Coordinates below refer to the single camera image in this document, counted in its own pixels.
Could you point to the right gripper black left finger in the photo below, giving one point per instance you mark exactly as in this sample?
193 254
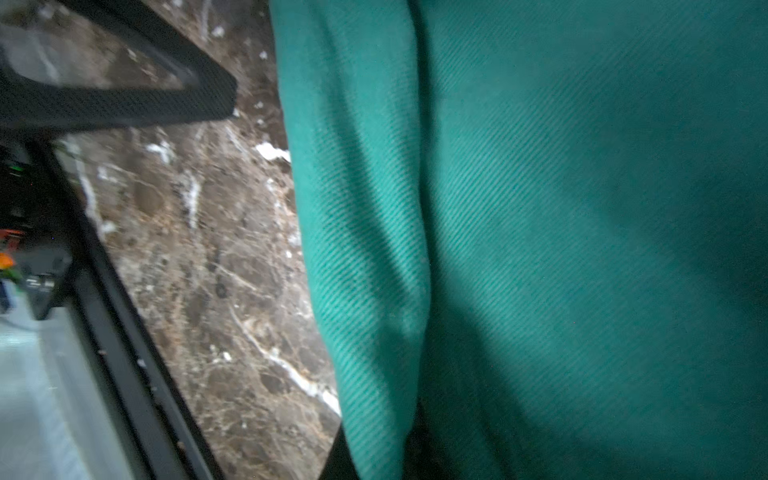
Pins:
339 464

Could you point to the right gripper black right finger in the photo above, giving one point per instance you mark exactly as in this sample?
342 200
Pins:
420 460

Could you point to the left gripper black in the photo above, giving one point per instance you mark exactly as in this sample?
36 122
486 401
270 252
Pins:
208 92

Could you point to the green long pants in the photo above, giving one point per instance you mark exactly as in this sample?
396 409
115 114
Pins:
545 222

